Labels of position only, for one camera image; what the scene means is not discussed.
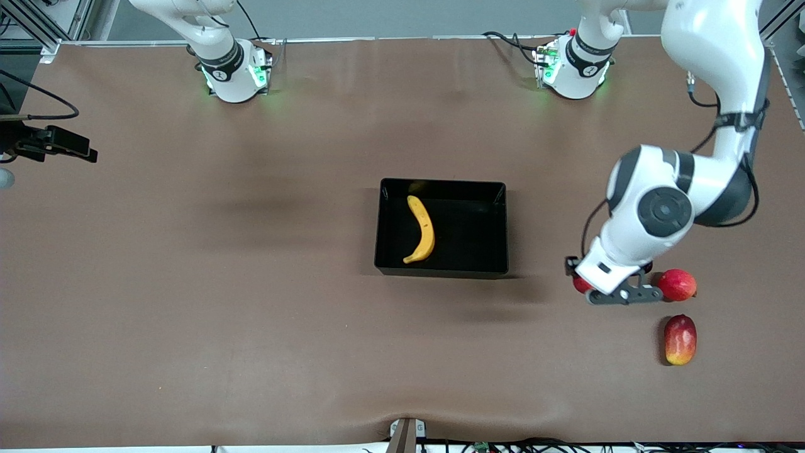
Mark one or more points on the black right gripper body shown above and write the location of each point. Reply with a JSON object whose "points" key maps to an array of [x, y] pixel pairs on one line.
{"points": [[31, 142]]}

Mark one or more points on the small red apple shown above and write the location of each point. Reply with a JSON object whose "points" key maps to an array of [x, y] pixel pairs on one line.
{"points": [[582, 286]]}

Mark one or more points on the black plastic box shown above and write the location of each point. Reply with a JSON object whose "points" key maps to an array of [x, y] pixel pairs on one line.
{"points": [[465, 251]]}

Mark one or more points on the yellow banana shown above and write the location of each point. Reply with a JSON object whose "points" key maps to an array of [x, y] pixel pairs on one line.
{"points": [[427, 233]]}

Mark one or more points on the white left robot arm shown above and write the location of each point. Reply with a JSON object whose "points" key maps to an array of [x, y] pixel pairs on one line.
{"points": [[710, 38]]}

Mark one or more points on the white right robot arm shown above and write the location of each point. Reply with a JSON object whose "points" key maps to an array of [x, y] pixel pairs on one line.
{"points": [[229, 75]]}

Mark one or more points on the round red peach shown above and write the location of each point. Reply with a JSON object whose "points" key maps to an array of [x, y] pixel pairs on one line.
{"points": [[679, 285]]}

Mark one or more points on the red yellow mango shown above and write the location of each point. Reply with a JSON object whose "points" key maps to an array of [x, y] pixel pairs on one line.
{"points": [[680, 340]]}

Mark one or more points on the small green circuit board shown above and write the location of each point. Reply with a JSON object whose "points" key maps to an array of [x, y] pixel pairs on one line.
{"points": [[481, 447]]}

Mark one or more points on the brown table cover sheet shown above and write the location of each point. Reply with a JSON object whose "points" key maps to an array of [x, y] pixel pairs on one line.
{"points": [[314, 346]]}

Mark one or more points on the aluminium frame profile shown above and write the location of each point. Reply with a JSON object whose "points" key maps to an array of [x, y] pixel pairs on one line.
{"points": [[787, 78], [80, 19]]}

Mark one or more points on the grey metal bracket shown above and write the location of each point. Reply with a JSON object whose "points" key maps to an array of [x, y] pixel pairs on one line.
{"points": [[420, 429]]}

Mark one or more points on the brown camera pole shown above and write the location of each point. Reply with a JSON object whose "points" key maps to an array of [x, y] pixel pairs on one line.
{"points": [[402, 441]]}

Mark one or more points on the aluminium table edge rail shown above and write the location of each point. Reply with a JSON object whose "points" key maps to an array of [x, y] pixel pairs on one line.
{"points": [[409, 38]]}

